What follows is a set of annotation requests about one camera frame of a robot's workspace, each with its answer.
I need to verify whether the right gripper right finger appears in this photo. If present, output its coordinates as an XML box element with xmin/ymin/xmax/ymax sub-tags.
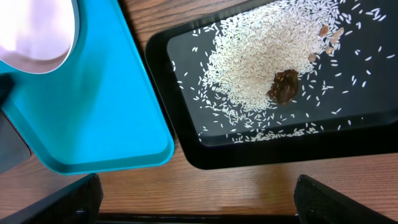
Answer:
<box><xmin>294</xmin><ymin>174</ymin><xmax>395</xmax><ymax>224</ymax></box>

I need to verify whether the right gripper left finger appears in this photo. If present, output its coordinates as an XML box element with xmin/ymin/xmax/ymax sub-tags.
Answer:
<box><xmin>1</xmin><ymin>174</ymin><xmax>103</xmax><ymax>224</ymax></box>

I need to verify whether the brown food scrap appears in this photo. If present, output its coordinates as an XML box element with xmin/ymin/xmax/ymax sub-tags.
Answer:
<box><xmin>267</xmin><ymin>70</ymin><xmax>299</xmax><ymax>105</ymax></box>

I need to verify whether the rice pile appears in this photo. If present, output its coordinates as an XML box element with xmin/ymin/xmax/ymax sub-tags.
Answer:
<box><xmin>202</xmin><ymin>0</ymin><xmax>350</xmax><ymax>126</ymax></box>

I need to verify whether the large white plate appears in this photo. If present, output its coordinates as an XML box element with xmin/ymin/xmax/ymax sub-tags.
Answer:
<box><xmin>1</xmin><ymin>0</ymin><xmax>80</xmax><ymax>74</ymax></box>

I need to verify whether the black waste tray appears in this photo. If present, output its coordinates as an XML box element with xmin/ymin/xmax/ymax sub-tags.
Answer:
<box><xmin>145</xmin><ymin>1</ymin><xmax>397</xmax><ymax>169</ymax></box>

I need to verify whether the teal serving tray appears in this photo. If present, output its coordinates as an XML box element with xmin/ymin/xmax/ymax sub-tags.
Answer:
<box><xmin>1</xmin><ymin>0</ymin><xmax>174</xmax><ymax>175</ymax></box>

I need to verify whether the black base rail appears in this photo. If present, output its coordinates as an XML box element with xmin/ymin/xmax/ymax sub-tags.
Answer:
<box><xmin>96</xmin><ymin>213</ymin><xmax>300</xmax><ymax>224</ymax></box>

